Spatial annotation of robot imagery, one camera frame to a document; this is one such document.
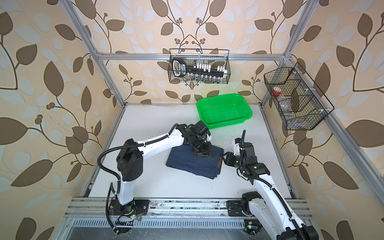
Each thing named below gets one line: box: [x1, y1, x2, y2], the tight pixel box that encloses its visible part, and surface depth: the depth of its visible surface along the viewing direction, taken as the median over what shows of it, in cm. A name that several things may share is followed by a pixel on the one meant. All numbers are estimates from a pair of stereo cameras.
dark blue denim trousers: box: [166, 144, 224, 180], surface depth 87 cm
